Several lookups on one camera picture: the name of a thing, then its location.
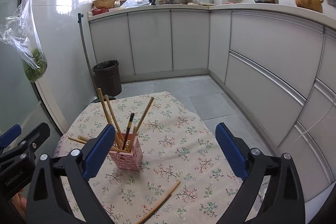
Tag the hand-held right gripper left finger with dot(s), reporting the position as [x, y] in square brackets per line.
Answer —
[98, 150]

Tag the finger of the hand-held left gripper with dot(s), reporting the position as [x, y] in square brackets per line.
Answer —
[10, 134]
[36, 136]

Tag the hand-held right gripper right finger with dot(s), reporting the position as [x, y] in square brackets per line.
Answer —
[232, 153]

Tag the pink perforated chopstick holder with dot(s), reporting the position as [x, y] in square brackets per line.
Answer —
[128, 159]

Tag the black chopstick with gold band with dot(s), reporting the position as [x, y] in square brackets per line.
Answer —
[128, 129]

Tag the person's left hand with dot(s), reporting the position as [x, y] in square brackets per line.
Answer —
[20, 204]

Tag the floral tablecloth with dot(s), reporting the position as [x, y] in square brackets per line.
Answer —
[170, 150]

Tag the dark trash bin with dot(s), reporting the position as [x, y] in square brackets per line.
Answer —
[106, 77]

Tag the plastic bag of greens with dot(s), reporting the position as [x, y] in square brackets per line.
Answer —
[31, 61]

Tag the white kitchen cabinet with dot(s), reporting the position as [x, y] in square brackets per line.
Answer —
[267, 56]
[149, 40]

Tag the white countertop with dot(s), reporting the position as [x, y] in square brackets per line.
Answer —
[236, 6]

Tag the wicker basket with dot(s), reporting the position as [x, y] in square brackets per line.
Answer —
[103, 3]

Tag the clear plastic bag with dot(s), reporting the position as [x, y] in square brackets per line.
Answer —
[131, 3]

